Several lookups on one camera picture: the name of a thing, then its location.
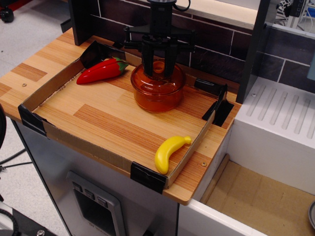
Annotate grey toy dishwasher front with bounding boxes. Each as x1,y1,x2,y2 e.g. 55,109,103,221
66,171,126,236

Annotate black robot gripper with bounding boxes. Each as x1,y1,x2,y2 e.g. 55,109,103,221
124,1,195,76

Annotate orange transparent pot lid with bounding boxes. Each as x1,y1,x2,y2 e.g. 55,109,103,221
130,59,186,95

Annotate orange transparent toy pot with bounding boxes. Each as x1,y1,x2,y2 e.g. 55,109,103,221
131,81,184,112

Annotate dark shelf upright post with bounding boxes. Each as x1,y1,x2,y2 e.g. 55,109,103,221
236,0,270,104

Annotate red toy chili pepper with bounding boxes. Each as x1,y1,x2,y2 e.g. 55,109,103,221
76,58,128,85

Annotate yellow toy banana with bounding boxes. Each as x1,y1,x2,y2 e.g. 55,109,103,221
155,136,191,174

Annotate white toy sink unit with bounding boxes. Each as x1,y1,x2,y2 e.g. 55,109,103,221
178,78,315,236

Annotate cardboard fence with black tape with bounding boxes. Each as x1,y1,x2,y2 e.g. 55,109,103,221
18,42,240,195

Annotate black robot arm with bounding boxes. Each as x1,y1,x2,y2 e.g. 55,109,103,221
124,0,195,77

